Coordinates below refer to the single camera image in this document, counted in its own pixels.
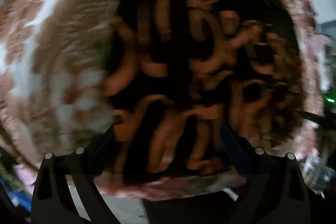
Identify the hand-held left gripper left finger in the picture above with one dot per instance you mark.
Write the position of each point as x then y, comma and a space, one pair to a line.
99, 150

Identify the brown floral blanket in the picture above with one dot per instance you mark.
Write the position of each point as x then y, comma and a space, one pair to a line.
52, 56

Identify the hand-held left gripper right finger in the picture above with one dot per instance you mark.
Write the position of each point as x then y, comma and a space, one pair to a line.
236, 151

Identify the black hoodie with orange print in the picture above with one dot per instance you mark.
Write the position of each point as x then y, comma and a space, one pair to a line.
170, 61

